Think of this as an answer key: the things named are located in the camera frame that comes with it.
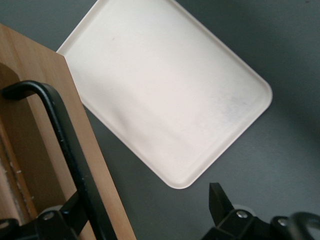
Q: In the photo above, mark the cream rectangular tray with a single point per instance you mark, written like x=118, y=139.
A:
x=162, y=87

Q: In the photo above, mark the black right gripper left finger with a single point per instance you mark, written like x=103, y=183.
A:
x=45, y=225

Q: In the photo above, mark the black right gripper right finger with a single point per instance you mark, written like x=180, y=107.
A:
x=225, y=220

